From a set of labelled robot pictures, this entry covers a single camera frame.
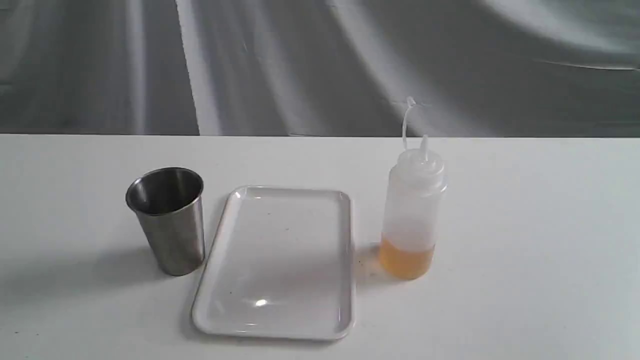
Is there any stainless steel cup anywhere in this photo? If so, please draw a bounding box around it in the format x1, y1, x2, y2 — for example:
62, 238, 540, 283
125, 167, 206, 277

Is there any grey fabric backdrop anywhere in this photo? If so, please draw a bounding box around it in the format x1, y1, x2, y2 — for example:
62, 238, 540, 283
0, 0, 640, 138

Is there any white plastic tray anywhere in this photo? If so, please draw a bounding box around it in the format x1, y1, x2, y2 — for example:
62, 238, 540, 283
190, 186, 355, 342

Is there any plastic squeeze bottle with oil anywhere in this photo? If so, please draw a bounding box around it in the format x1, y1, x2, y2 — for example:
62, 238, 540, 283
378, 96, 448, 281

